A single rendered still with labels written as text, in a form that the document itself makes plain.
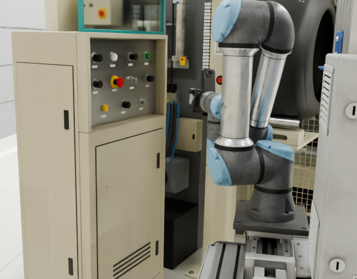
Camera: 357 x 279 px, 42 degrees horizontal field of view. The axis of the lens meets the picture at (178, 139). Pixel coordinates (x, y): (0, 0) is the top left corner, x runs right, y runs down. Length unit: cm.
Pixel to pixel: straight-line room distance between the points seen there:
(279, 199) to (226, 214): 102
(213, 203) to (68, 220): 83
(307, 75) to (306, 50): 11
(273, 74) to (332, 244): 66
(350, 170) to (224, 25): 59
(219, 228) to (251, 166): 113
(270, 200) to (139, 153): 79
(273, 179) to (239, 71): 34
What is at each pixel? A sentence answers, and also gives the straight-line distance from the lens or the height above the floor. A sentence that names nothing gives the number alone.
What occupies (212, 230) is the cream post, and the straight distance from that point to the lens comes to 248.
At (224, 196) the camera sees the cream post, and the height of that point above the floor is 47.
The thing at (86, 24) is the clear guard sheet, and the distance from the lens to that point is 176.
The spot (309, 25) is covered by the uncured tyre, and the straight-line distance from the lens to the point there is 198.
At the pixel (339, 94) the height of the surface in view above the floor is 117.
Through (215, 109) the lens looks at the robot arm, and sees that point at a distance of 144.
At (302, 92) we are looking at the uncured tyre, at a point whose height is 105.
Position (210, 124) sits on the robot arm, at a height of 98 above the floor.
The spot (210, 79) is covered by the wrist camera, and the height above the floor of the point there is 111.
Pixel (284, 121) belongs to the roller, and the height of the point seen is 90.
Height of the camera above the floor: 125
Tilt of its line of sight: 12 degrees down
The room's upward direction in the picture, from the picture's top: 1 degrees clockwise
